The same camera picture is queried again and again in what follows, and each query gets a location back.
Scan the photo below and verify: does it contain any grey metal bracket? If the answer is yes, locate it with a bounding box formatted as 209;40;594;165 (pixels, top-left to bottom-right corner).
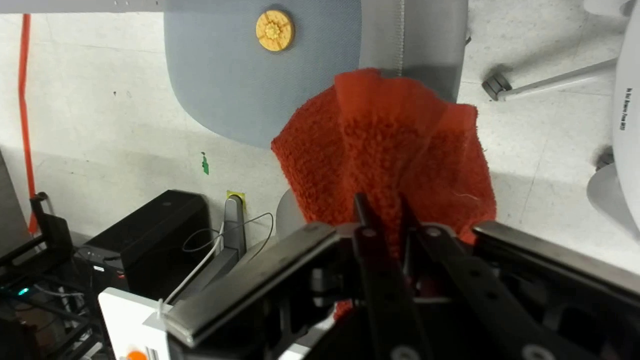
220;190;251;259

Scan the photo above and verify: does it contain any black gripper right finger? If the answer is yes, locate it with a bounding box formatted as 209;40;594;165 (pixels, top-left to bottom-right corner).
398;197;640;360

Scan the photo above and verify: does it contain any orange floor cable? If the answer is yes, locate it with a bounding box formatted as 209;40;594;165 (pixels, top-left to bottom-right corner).
16;12;41;237

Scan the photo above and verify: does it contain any white box orange dot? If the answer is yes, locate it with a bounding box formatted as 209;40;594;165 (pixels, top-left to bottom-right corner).
96;286;177;360

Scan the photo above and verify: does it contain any black box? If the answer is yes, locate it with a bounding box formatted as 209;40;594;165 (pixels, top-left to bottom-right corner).
71;189;216;307

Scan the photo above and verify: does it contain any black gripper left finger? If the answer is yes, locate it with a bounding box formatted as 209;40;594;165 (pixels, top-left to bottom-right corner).
158;193;428;360

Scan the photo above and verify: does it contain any orange towel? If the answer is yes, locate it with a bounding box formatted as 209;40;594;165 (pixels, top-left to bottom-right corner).
271;66;500;250

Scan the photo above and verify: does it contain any yellow round disc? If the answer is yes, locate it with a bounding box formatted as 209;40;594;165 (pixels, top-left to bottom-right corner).
254;6;298;55

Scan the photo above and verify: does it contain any black device with strap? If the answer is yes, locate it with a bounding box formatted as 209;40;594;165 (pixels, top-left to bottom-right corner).
0;150;77;297

